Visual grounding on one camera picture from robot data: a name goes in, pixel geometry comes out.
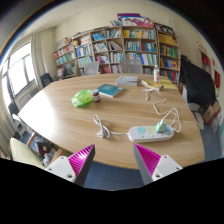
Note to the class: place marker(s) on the yellow-green chair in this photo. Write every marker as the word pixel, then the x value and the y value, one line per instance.
pixel 23 153

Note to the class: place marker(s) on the black chair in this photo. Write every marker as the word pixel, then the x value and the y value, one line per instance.
pixel 46 80

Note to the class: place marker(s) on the black cloth cover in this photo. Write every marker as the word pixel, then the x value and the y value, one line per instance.
pixel 196 83

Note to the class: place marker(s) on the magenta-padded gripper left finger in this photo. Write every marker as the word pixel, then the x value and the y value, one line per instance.
pixel 63 166

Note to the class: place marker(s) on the yellow book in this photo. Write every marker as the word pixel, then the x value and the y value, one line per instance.
pixel 151 85

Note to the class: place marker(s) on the small wall shelf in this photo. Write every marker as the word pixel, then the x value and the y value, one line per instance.
pixel 205 61

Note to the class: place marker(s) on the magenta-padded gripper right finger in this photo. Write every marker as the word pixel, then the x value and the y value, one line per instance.
pixel 165 165

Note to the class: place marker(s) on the teal book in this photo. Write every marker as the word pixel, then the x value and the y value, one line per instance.
pixel 110 90

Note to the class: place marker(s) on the cardboard box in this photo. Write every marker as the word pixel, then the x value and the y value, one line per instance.
pixel 211 114

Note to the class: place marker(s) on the green plastic bag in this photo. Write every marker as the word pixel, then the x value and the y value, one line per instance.
pixel 81 98

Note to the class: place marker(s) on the small green charger block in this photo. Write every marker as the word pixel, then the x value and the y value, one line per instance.
pixel 161 127

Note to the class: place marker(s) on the scattered white papers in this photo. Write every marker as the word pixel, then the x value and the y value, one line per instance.
pixel 200 120

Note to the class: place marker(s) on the window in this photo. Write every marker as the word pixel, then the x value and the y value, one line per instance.
pixel 18 71

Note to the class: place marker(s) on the white power strip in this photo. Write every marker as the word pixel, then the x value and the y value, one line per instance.
pixel 145 135

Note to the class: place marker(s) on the grey office chair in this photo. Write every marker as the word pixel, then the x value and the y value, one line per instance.
pixel 131 66
pixel 91 68

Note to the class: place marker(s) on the small jar with red label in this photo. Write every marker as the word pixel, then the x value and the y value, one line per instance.
pixel 96 96

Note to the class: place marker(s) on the red wall poster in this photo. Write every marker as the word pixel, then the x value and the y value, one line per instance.
pixel 217 79

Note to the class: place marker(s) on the white bottle with red label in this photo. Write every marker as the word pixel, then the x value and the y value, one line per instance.
pixel 156 75

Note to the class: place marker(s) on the wooden bookshelf unit with books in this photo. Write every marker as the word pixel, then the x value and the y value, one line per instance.
pixel 133 46

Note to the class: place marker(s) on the grey book stack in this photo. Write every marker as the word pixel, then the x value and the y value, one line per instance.
pixel 127 80

